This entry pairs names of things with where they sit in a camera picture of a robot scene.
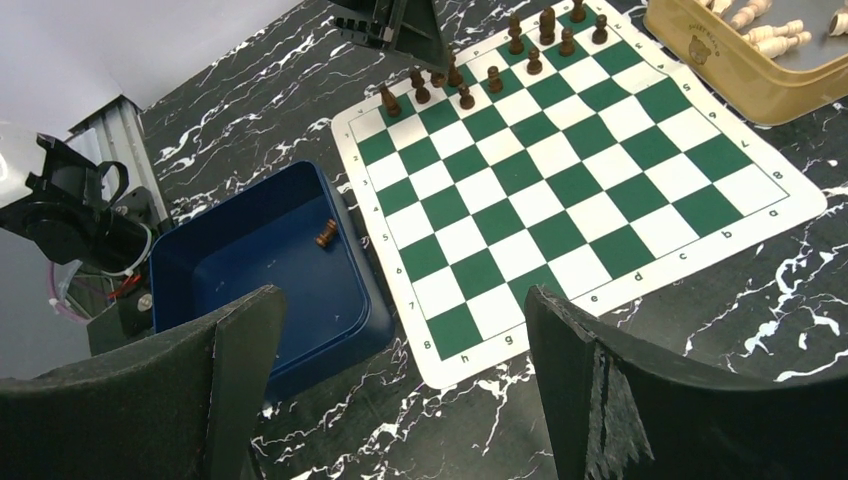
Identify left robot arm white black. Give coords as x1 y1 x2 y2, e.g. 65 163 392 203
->
1 1 450 276

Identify blue plastic tray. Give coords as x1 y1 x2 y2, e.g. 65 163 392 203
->
150 161 395 403

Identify green white chess board mat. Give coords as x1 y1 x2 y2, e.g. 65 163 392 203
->
331 1 827 389

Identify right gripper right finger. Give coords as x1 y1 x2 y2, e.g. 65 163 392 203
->
524 285 847 479

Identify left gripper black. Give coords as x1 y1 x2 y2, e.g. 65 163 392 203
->
334 0 451 73

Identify light wooden chess pieces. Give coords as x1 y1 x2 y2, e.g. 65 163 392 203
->
701 1 847 52

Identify aluminium rail frame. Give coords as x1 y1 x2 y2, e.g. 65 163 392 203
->
68 97 174 233

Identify brown chess piece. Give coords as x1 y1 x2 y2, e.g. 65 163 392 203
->
569 0 586 24

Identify gold metal tin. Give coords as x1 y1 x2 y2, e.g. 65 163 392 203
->
644 1 847 126

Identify brown pieces pair in tray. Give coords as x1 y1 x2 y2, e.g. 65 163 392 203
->
315 218 338 248

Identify brown pawn round head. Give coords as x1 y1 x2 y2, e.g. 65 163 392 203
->
457 83 475 110

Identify brown bishop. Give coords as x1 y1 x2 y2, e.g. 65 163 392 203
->
379 84 402 118

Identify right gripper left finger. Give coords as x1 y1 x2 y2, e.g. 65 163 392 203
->
1 285 287 479

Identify small brown piece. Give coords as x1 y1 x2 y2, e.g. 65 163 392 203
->
526 47 543 75

